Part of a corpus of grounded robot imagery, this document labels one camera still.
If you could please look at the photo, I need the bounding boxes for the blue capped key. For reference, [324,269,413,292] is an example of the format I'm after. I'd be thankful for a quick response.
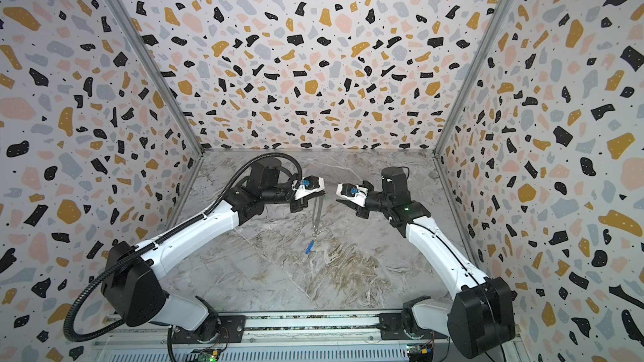
[305,241,315,255]

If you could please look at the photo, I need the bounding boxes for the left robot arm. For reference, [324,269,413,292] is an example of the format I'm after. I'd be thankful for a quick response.
[101,153,325,342]

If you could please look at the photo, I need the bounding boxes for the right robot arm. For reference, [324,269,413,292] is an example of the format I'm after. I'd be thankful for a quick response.
[336,167,516,359]

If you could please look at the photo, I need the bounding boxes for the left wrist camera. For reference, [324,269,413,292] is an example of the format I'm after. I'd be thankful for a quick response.
[298,175,325,190]

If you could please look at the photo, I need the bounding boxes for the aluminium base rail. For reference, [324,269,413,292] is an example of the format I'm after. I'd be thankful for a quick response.
[87,310,466,361]

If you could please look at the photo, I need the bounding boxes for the circuit board with wires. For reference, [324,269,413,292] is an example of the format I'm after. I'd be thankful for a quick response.
[196,345,228,362]

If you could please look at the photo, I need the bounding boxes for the black corrugated cable conduit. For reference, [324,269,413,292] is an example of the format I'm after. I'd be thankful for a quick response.
[62,152,304,343]

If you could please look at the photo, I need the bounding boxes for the aluminium corner post right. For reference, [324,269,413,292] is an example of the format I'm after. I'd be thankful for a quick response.
[433,0,514,159]

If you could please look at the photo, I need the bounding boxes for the aluminium corner post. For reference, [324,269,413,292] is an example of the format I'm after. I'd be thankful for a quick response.
[104,0,204,156]
[433,0,514,159]

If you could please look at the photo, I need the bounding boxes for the aluminium corner post left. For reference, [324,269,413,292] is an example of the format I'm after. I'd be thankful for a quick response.
[104,0,204,156]

